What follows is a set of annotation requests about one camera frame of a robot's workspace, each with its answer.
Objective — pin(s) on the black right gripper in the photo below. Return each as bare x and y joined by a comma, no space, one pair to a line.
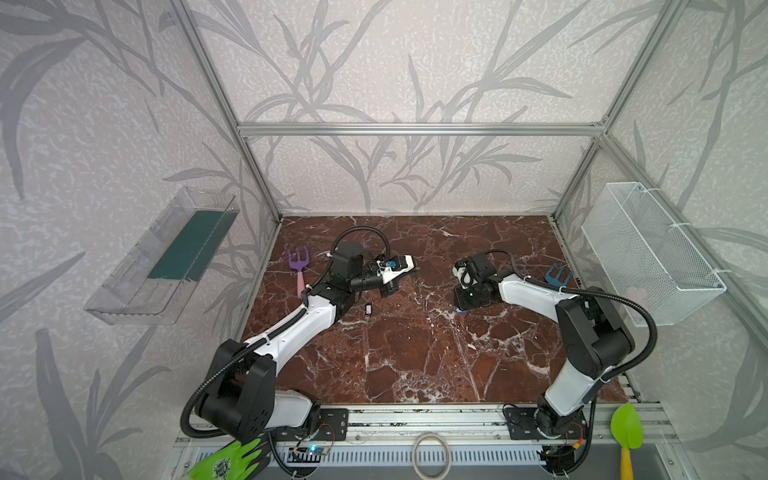
466,297

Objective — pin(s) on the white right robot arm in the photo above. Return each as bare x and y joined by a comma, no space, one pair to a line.
593,334

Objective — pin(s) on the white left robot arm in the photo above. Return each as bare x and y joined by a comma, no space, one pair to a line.
239,396

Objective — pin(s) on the purple pink garden fork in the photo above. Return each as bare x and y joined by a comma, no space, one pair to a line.
298,261

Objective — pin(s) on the green yellow toy shovel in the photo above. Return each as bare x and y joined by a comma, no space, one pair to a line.
626,428

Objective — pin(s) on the green black work glove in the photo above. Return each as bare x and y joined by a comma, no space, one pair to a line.
236,461

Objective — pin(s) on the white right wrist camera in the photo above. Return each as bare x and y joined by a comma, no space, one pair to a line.
465,271

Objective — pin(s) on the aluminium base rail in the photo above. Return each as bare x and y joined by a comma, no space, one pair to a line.
459,435

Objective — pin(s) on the white wire mesh basket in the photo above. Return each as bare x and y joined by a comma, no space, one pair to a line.
647,256

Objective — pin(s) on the clear plastic wall shelf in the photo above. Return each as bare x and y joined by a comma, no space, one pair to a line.
155,281

